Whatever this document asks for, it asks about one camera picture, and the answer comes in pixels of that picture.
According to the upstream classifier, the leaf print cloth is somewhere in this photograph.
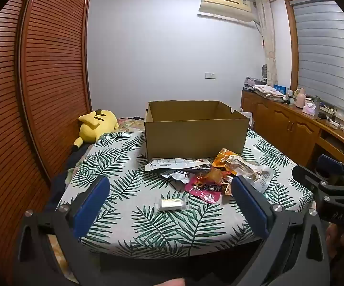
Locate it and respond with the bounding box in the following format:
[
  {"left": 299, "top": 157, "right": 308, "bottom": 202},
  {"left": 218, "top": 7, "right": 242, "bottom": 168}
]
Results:
[{"left": 57, "top": 129, "right": 315, "bottom": 260}]

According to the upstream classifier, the grey bottle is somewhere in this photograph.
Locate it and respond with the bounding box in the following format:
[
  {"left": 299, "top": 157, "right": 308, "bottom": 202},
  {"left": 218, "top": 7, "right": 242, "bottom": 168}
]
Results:
[{"left": 313, "top": 95, "right": 322, "bottom": 117}]

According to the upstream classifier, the person's right hand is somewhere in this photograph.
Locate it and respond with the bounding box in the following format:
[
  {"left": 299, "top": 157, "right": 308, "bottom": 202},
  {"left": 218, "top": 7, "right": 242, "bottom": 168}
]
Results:
[{"left": 326, "top": 223, "right": 344, "bottom": 258}]

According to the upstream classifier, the small white yellow snack packet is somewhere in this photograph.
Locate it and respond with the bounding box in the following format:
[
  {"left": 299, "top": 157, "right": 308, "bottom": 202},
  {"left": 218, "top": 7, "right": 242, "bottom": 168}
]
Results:
[{"left": 159, "top": 198, "right": 188, "bottom": 212}]

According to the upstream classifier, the pink snack packet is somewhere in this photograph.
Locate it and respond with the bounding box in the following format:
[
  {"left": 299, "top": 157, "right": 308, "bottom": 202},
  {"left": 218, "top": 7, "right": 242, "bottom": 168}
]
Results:
[{"left": 185, "top": 175, "right": 222, "bottom": 204}]

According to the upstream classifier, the floral bedding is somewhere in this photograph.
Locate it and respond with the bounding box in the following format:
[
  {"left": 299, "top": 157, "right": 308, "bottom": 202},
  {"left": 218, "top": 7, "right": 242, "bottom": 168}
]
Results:
[{"left": 115, "top": 116, "right": 146, "bottom": 132}]

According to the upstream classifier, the white air conditioner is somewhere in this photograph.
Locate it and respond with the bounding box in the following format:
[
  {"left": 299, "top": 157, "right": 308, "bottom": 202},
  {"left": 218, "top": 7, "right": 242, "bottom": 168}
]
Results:
[{"left": 198, "top": 0, "right": 258, "bottom": 25}]

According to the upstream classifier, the pink bottle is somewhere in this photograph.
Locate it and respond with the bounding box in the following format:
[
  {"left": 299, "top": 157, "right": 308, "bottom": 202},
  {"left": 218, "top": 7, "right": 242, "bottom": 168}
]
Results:
[{"left": 294, "top": 88, "right": 307, "bottom": 109}]

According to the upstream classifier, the clear packet with brown snack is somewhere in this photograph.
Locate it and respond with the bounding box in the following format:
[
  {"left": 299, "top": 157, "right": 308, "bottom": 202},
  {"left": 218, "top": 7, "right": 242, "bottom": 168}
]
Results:
[{"left": 226, "top": 155, "right": 275, "bottom": 194}]

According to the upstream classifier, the dark snack packet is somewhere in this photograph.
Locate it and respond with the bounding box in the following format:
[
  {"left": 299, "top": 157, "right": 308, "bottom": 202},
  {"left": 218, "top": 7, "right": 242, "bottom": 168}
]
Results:
[{"left": 187, "top": 158, "right": 214, "bottom": 174}]

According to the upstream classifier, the cream curtain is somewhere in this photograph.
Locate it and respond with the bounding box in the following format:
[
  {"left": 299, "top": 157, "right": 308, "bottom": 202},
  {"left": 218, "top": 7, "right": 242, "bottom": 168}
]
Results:
[{"left": 255, "top": 0, "right": 279, "bottom": 87}]

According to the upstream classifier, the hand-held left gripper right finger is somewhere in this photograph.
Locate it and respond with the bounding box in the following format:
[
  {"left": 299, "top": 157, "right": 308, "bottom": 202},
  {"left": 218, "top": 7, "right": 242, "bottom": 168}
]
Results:
[{"left": 231, "top": 175, "right": 330, "bottom": 286}]

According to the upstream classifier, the purple grey cloth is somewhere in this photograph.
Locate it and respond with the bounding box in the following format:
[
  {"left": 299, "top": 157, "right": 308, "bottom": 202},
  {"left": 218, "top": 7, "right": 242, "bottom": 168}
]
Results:
[{"left": 244, "top": 77, "right": 266, "bottom": 92}]

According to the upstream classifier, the folded patterned cloth stack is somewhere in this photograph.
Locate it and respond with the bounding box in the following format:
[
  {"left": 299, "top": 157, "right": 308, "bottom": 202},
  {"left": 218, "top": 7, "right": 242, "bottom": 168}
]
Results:
[{"left": 253, "top": 85, "right": 286, "bottom": 101}]

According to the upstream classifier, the yellow plush toy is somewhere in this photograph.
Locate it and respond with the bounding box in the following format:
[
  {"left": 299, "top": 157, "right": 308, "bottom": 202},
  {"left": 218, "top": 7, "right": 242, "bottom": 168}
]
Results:
[{"left": 72, "top": 109, "right": 120, "bottom": 152}]

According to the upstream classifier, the orange foil snack packet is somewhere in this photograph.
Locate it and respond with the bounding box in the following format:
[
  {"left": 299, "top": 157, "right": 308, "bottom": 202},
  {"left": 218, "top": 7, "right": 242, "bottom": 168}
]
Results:
[{"left": 212, "top": 148, "right": 241, "bottom": 170}]

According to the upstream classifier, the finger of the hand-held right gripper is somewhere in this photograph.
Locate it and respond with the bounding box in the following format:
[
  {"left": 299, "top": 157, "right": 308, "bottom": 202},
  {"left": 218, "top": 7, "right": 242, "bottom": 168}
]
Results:
[
  {"left": 317, "top": 154, "right": 344, "bottom": 187},
  {"left": 292, "top": 164, "right": 344, "bottom": 199}
]

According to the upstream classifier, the small white fan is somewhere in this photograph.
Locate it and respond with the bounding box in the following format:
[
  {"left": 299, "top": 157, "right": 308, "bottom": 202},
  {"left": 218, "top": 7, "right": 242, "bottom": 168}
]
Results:
[{"left": 261, "top": 64, "right": 276, "bottom": 86}]

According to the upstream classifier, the dark blue bedding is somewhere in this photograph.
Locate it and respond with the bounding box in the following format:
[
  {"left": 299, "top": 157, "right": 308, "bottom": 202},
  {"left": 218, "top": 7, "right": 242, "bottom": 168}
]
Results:
[{"left": 45, "top": 143, "right": 96, "bottom": 213}]

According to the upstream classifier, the blue and white snack packet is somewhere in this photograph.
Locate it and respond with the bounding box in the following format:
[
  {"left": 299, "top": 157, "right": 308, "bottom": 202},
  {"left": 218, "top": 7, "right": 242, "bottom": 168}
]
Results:
[{"left": 160, "top": 168, "right": 191, "bottom": 184}]

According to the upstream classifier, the white power strip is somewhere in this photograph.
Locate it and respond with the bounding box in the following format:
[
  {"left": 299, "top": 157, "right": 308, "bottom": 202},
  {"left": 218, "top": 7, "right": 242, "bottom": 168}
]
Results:
[{"left": 321, "top": 104, "right": 344, "bottom": 121}]

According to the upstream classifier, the brown cardboard box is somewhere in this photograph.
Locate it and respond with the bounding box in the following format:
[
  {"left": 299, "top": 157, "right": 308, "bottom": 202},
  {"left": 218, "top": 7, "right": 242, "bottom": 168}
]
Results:
[{"left": 144, "top": 100, "right": 250, "bottom": 159}]

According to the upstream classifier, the person's left hand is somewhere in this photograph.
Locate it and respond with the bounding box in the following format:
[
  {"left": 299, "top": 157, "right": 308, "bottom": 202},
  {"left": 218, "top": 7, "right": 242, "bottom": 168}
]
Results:
[{"left": 157, "top": 278, "right": 186, "bottom": 286}]

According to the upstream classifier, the white barcode snack packet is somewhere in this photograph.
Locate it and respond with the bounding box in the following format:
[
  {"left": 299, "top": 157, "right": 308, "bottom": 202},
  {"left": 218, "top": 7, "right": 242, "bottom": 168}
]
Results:
[{"left": 145, "top": 157, "right": 212, "bottom": 172}]

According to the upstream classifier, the amber wrapped candy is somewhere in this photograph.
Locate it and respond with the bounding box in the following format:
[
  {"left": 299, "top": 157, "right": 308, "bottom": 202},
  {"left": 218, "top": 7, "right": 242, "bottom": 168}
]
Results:
[{"left": 205, "top": 168, "right": 227, "bottom": 186}]

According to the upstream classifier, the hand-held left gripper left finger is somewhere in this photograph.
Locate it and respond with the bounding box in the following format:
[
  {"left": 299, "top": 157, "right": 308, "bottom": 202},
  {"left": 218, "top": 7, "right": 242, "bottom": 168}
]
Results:
[{"left": 12, "top": 175, "right": 111, "bottom": 286}]

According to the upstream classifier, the wooden cabinet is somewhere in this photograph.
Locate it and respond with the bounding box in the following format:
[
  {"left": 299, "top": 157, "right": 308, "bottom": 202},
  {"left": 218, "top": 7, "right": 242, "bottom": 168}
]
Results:
[{"left": 240, "top": 90, "right": 344, "bottom": 172}]

